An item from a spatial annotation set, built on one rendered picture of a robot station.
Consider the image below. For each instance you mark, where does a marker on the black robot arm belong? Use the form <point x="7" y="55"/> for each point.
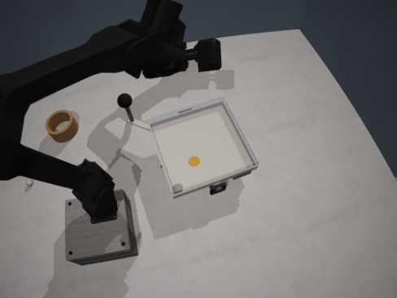
<point x="112" y="50"/>

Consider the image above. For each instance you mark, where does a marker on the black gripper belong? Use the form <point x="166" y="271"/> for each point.
<point x="208" y="56"/>

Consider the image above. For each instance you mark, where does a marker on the brown tape roll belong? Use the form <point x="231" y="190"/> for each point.
<point x="57" y="118"/>

